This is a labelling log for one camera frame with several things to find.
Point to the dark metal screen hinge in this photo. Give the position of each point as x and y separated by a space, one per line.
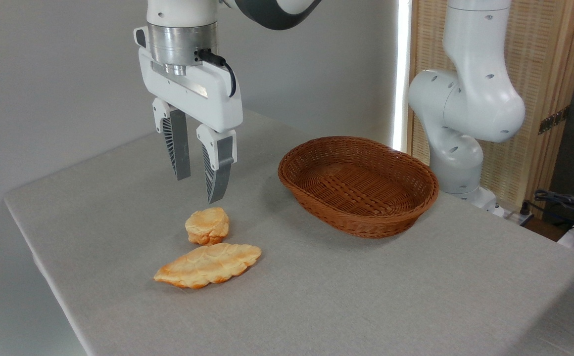
554 120

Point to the small round bread roll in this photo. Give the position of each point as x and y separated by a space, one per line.
208 225

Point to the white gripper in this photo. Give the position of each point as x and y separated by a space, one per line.
203 101

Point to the long flat bread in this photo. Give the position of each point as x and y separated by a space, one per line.
208 264

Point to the brown wicker basket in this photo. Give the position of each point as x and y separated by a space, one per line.
361 190

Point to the grey tablecloth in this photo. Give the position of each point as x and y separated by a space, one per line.
341 287

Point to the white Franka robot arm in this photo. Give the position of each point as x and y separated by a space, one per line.
475 99

